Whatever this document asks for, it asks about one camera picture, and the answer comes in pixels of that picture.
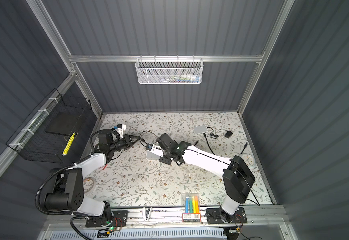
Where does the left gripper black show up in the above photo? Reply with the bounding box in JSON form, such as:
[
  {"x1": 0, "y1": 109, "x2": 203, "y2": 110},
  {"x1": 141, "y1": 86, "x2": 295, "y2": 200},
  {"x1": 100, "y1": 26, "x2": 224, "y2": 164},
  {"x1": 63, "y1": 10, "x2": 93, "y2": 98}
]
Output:
[{"x1": 109, "y1": 134, "x2": 140, "y2": 153}]

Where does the black power adapter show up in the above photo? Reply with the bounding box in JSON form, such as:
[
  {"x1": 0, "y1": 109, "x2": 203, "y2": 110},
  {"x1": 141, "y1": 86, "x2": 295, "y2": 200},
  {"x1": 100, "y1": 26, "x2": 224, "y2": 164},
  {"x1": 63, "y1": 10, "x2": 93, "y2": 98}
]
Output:
[{"x1": 224, "y1": 131, "x2": 233, "y2": 139}]

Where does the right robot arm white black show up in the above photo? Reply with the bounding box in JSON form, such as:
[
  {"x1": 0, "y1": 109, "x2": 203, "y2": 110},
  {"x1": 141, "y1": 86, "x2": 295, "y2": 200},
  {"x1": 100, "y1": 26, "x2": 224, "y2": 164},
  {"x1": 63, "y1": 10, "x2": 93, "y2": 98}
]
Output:
[{"x1": 156, "y1": 134, "x2": 255, "y2": 223}]

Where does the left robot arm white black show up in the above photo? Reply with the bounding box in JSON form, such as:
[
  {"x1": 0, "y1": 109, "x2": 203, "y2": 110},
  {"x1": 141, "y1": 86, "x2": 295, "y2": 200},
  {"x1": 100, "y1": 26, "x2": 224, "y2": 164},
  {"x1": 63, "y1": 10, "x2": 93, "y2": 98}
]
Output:
[{"x1": 34, "y1": 128, "x2": 139, "y2": 221}]

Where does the red white small card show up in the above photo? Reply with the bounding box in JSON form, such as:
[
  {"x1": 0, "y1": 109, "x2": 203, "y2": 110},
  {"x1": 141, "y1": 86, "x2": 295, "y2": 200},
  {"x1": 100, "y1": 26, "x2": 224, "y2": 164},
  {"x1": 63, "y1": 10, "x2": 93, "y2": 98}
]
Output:
[{"x1": 99, "y1": 164, "x2": 107, "y2": 170}]

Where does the floral table mat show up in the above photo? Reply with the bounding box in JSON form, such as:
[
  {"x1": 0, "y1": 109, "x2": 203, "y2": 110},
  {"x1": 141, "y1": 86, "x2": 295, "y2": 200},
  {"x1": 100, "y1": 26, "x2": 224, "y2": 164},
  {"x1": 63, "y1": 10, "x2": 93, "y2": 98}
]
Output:
[{"x1": 86, "y1": 113, "x2": 272, "y2": 207}]

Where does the box of coloured markers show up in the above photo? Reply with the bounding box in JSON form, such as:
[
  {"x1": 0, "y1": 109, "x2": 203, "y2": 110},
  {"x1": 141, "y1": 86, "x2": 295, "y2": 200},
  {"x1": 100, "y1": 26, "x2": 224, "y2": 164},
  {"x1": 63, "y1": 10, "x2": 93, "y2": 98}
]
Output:
[{"x1": 182, "y1": 193, "x2": 201, "y2": 223}]

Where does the roll of clear tape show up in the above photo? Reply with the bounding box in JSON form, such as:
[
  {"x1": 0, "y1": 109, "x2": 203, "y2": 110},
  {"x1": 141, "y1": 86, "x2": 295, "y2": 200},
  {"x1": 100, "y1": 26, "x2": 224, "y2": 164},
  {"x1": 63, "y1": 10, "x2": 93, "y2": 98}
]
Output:
[{"x1": 83, "y1": 177, "x2": 97, "y2": 194}]

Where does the black pad in basket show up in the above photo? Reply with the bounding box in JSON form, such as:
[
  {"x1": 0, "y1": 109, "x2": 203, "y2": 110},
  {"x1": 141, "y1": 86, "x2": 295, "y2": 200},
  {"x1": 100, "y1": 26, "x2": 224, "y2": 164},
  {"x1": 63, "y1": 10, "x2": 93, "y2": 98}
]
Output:
[{"x1": 45, "y1": 113, "x2": 79, "y2": 136}]

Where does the white round clock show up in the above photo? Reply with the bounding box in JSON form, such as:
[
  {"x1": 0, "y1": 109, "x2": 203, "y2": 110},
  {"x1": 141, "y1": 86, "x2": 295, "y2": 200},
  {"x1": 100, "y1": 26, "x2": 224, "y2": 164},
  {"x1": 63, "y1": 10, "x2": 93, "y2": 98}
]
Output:
[{"x1": 240, "y1": 153, "x2": 256, "y2": 169}]

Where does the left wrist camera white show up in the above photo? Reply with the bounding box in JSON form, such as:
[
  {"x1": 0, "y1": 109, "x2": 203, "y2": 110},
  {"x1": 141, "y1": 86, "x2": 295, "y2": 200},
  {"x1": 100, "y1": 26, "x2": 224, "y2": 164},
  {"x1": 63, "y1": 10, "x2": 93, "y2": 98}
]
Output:
[{"x1": 115, "y1": 124, "x2": 126, "y2": 138}]

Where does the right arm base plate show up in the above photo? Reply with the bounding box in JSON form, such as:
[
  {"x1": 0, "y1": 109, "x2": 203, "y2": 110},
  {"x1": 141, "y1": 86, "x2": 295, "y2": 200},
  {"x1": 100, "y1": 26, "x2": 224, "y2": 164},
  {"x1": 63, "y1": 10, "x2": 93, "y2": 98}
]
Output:
[{"x1": 205, "y1": 208, "x2": 247, "y2": 225}]

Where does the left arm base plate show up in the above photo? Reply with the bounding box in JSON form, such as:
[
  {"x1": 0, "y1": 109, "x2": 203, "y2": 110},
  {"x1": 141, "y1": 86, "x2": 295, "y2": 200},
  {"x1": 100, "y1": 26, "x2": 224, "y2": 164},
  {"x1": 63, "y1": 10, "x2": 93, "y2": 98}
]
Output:
[{"x1": 85, "y1": 211, "x2": 128, "y2": 228}]

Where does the white wire mesh basket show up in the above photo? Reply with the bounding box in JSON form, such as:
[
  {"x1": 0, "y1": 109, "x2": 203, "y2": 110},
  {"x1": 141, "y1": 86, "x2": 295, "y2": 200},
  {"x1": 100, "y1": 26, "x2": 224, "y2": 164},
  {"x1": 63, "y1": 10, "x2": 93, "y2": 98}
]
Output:
[{"x1": 135, "y1": 59, "x2": 204, "y2": 85}]

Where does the black wire basket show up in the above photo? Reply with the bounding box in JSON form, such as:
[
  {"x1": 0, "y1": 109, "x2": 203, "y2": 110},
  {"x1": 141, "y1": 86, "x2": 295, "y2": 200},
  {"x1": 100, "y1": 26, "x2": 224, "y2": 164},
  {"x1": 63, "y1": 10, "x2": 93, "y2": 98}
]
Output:
[{"x1": 6, "y1": 90, "x2": 92, "y2": 164}]

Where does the white perforated cable tray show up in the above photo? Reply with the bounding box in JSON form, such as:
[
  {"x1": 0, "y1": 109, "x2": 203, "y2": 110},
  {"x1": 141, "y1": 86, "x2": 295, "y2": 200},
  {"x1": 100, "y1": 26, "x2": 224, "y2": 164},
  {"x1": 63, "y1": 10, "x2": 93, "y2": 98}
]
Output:
[{"x1": 49, "y1": 227, "x2": 227, "y2": 240}]

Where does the black corrugated cable conduit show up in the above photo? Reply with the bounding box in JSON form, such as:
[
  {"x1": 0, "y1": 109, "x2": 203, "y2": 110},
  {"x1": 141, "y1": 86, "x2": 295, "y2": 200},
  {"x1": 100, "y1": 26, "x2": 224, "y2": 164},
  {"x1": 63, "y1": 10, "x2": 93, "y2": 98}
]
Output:
[{"x1": 34, "y1": 128, "x2": 121, "y2": 240}]

